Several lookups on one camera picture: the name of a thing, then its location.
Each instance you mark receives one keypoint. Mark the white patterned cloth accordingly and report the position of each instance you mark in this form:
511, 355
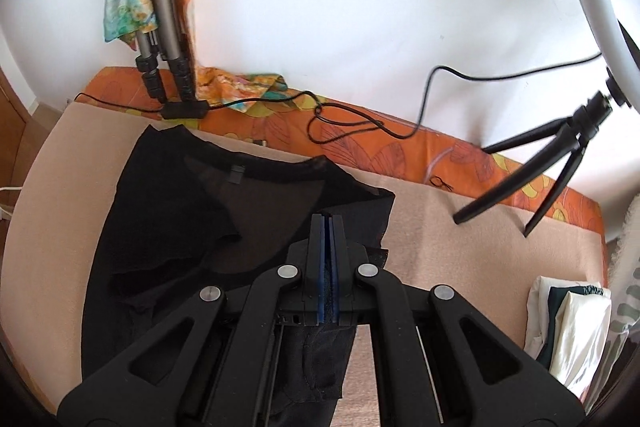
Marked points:
620, 307

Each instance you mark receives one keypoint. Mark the pile of folded clothes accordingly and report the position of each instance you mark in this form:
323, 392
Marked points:
570, 332

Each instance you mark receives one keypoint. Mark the colourful patterned cloth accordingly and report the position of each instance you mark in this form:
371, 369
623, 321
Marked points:
245, 92

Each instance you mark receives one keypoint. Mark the black mini tripod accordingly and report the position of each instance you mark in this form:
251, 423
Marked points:
550, 157

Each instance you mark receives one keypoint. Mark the wooden furniture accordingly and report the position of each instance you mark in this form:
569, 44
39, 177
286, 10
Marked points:
12, 127

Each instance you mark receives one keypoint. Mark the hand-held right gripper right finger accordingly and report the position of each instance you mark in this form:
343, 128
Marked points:
334, 257

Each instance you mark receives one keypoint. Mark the grey tripod stand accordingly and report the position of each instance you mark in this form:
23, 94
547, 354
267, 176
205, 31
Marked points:
165, 7

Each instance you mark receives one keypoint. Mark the orange floral bedsheet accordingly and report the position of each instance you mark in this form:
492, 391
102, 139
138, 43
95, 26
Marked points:
380, 147

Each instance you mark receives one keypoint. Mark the black sheer top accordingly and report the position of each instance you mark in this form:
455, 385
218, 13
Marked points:
200, 207

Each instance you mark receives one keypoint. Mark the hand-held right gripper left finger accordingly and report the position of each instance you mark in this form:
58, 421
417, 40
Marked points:
321, 257

